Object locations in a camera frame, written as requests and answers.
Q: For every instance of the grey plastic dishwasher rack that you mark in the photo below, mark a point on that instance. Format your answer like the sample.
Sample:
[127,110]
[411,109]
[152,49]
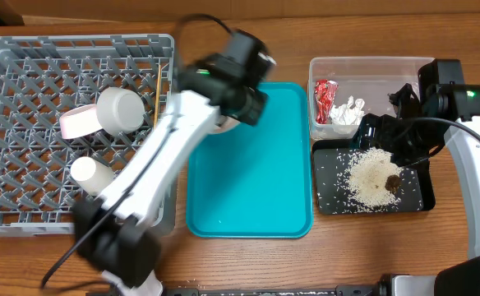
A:
[41,78]

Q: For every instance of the black food waste tray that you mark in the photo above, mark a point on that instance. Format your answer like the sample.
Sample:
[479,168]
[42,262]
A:
[416,191]

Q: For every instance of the red snack wrapper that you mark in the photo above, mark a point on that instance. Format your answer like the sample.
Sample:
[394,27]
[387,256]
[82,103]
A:
[324,93]

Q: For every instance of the grey-green bowl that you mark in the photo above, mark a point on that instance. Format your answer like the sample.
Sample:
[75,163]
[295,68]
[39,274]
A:
[119,110]

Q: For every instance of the white tissue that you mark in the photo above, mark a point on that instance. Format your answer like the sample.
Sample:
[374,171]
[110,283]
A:
[350,113]

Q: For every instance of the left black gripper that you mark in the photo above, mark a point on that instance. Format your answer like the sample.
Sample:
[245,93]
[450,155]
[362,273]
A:
[251,114]

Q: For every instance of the white paper cup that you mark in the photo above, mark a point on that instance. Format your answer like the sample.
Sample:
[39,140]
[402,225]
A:
[92,176]

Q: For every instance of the wooden chopstick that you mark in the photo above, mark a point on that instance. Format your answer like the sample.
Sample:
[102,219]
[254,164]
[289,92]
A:
[157,94]

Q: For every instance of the pink bowl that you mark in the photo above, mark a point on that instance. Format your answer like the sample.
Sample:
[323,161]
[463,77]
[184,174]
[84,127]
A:
[80,121]

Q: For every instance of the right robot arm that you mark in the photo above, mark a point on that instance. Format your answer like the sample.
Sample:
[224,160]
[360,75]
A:
[449,116]

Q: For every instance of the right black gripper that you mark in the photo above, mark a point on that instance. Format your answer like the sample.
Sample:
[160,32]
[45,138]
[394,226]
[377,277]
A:
[371,134]

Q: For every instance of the white round plate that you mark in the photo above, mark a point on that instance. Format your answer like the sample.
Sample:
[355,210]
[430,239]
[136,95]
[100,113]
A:
[224,124]

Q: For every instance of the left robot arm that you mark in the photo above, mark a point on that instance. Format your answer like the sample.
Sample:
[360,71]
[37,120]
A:
[114,231]

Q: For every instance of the clear plastic waste bin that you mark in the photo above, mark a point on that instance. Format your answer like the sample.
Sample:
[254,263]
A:
[367,78]

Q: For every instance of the teal plastic tray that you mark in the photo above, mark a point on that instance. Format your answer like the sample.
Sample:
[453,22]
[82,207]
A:
[255,182]

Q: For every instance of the white rice pile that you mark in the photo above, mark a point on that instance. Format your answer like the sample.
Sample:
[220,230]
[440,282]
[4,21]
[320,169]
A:
[353,181]

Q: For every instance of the brown food scrap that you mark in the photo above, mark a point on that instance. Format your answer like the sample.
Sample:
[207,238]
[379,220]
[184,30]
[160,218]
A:
[393,183]

